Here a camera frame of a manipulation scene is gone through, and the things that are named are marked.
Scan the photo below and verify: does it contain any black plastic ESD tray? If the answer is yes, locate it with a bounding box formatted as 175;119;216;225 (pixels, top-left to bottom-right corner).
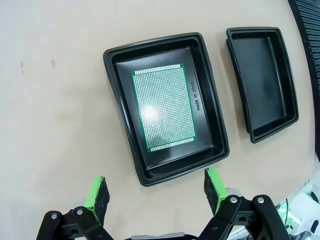
225;26;300;144
102;31;230;188

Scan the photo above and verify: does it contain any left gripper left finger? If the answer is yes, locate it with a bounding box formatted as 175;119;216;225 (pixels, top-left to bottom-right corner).
37;176;113;240

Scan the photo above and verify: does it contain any green perforated circuit board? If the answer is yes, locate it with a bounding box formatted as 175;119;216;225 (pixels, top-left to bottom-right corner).
131;62;198;153

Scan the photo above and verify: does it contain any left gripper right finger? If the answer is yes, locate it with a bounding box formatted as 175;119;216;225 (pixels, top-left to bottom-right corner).
197;167;291;240

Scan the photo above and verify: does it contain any black slotted board rack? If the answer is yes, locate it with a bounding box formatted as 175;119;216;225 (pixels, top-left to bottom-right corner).
287;0;320;161

